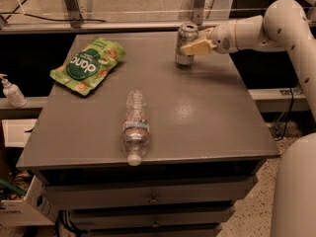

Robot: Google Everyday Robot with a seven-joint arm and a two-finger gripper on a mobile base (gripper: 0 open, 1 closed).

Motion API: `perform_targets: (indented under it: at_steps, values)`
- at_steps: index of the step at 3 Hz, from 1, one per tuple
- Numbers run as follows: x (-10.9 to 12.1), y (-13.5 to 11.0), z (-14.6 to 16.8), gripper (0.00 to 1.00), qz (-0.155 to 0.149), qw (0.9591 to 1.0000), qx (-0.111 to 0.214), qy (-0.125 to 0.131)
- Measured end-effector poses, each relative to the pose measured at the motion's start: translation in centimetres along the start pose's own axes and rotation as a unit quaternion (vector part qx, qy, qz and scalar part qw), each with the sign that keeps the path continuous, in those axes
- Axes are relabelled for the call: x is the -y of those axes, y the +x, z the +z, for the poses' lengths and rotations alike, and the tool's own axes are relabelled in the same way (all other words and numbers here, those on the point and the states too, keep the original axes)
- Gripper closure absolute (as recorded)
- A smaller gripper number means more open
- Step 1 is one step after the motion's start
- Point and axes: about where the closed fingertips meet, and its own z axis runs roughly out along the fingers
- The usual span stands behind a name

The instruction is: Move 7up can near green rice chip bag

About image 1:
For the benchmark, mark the white pump dispenser bottle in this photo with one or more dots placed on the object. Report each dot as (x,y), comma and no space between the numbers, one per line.
(12,92)

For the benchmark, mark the metal frame rail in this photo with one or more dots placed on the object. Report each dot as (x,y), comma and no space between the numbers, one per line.
(66,27)

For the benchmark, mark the white cardboard box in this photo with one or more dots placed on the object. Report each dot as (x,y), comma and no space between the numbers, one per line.
(33,210)

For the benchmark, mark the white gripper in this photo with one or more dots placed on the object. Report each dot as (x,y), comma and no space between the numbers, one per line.
(223,39)

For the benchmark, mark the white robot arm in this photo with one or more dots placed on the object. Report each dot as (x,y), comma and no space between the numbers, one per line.
(284,25)

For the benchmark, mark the clear plastic water bottle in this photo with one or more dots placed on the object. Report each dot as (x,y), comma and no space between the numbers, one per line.
(135,128)

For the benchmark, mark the silver 7up soda can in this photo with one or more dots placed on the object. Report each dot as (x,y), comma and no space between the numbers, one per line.
(187,32)

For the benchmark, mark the grey drawer cabinet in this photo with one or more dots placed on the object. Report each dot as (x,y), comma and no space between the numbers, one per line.
(208,140)

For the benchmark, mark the green rice chip bag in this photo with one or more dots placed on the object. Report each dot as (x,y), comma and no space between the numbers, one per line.
(90,66)

